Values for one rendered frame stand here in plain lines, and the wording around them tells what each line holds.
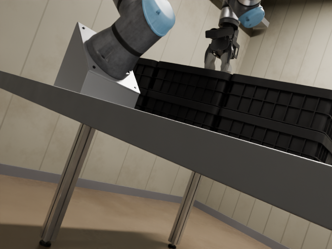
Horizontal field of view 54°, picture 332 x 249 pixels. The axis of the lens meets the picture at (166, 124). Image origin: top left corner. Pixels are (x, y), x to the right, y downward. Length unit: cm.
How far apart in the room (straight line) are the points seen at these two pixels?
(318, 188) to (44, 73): 259
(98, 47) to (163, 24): 19
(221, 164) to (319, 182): 8
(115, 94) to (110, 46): 13
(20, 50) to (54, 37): 28
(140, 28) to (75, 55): 20
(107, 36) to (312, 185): 75
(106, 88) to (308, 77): 311
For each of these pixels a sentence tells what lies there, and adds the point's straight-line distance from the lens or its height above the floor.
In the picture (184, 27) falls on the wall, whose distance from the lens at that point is 354.
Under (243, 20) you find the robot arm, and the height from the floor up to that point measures 110.
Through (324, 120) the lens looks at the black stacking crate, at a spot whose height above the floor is 85.
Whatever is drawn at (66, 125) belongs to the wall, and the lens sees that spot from 288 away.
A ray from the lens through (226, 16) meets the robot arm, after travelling 120.
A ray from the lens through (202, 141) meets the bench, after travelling 30.
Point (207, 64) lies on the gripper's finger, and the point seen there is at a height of 97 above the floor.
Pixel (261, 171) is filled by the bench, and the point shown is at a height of 68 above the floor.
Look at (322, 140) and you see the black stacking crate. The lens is 89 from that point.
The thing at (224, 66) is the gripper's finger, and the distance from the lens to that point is 113.
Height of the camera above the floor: 68
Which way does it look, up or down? 2 degrees up
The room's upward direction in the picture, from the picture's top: 20 degrees clockwise
